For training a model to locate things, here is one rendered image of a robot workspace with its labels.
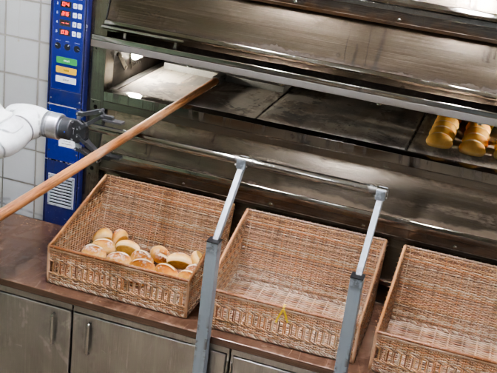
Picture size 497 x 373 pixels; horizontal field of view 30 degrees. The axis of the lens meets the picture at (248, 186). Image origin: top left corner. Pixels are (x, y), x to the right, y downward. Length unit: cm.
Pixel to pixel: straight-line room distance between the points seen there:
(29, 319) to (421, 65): 168
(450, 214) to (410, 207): 14
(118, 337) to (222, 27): 118
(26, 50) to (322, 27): 121
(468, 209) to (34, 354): 168
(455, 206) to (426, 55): 56
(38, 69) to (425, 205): 161
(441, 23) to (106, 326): 158
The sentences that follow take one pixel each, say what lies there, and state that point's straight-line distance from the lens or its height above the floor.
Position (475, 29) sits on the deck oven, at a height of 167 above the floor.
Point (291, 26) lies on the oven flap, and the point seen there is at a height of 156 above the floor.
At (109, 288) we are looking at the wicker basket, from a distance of 337.
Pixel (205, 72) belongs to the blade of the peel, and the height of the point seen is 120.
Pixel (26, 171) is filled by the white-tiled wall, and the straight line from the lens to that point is 397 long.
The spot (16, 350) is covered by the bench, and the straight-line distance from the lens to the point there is 364.
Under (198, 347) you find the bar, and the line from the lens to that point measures 320.
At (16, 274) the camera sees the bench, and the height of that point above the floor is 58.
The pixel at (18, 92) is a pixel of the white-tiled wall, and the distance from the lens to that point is 388.
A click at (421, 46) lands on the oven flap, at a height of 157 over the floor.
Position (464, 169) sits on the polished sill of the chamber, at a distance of 337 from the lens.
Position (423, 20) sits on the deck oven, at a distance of 327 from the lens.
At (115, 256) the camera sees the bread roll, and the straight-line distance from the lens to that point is 357.
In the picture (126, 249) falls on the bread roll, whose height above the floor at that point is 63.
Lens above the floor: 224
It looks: 22 degrees down
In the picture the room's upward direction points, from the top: 7 degrees clockwise
